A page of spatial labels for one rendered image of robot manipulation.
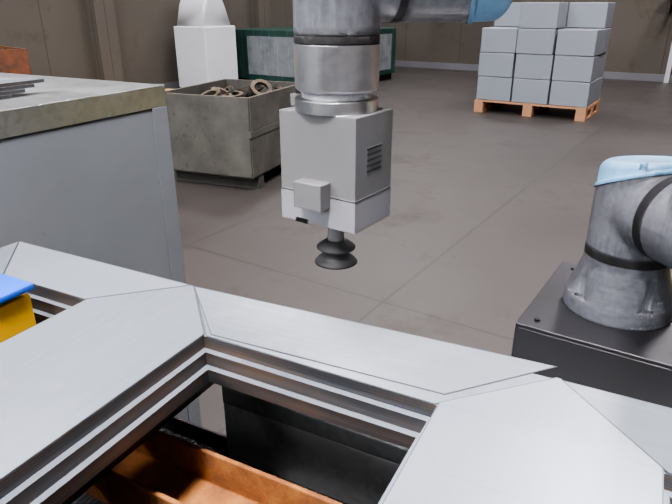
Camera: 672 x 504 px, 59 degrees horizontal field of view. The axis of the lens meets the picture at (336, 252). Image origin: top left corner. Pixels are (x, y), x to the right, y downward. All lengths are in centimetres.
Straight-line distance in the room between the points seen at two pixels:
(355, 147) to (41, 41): 794
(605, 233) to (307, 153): 50
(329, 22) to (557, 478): 40
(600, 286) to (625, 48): 1089
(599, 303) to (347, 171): 51
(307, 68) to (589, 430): 39
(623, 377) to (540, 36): 651
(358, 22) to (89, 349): 42
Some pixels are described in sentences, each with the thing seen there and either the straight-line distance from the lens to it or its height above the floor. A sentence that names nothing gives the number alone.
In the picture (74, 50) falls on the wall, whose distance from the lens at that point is 861.
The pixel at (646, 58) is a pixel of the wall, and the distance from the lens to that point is 1171.
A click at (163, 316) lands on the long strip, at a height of 86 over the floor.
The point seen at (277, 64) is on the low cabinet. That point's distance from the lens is 952.
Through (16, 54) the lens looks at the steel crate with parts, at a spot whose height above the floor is 77.
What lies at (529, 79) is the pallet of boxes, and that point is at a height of 41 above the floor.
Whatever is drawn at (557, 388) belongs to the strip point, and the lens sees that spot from 60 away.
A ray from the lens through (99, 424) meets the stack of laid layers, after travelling 59.
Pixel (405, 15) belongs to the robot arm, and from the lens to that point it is 54.
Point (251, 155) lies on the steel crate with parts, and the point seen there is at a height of 26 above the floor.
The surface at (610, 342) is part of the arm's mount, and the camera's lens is 89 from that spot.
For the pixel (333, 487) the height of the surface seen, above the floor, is 57.
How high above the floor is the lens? 119
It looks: 23 degrees down
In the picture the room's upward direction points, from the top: straight up
